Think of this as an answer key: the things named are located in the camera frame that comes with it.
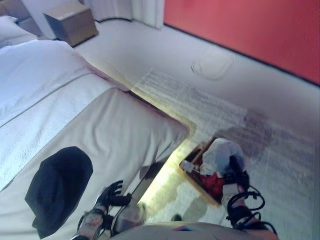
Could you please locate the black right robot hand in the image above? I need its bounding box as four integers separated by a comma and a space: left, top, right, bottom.
223, 154, 251, 186

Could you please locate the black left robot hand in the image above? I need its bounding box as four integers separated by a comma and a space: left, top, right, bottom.
95, 179, 133, 210

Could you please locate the white garment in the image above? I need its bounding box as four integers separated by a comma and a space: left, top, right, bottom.
201, 138, 246, 177

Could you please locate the red garment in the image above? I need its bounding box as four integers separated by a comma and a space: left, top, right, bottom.
199, 173, 226, 200

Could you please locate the black garment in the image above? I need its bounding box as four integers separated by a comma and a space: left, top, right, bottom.
24, 146, 94, 239

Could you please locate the wooden laundry basket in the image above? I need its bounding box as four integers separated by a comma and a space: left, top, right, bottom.
178, 138, 226, 207

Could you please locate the beige bed cover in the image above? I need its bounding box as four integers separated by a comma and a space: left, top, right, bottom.
0, 88, 190, 240

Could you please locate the silver left robot leg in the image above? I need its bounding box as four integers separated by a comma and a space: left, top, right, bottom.
116, 201, 148, 226

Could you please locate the grey striped rug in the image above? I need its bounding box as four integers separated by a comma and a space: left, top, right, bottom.
132, 71, 320, 240

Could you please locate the grey robot torso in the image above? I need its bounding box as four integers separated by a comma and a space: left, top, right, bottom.
112, 221, 278, 240

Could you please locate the white textured blanket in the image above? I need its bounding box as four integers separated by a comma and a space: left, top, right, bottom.
0, 72, 114, 192

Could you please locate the white duvet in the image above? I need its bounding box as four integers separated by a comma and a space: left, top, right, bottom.
0, 39, 94, 126

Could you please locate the wooden nightstand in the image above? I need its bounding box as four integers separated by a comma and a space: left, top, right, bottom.
43, 2, 99, 48

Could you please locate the white curtain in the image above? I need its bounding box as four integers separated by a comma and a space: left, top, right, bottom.
82, 0, 166, 30

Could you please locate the brown tufted headboard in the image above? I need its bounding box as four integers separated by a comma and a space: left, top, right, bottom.
0, 0, 44, 38

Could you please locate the beige upholstered bed frame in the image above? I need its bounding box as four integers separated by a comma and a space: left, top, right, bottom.
131, 161, 172, 202

